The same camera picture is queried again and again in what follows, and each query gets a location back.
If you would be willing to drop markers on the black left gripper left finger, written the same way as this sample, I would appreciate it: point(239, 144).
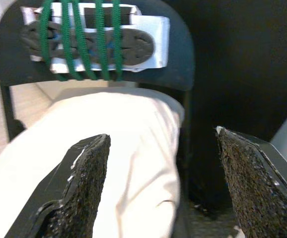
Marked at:
point(81, 188)

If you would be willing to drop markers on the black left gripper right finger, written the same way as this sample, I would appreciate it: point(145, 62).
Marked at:
point(255, 193)

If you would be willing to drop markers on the cream pillow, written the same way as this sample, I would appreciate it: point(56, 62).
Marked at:
point(138, 148)

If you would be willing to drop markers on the black chair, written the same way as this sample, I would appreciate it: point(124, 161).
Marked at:
point(180, 49)

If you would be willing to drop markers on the dark grey oval pad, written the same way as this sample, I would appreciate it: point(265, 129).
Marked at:
point(136, 44)

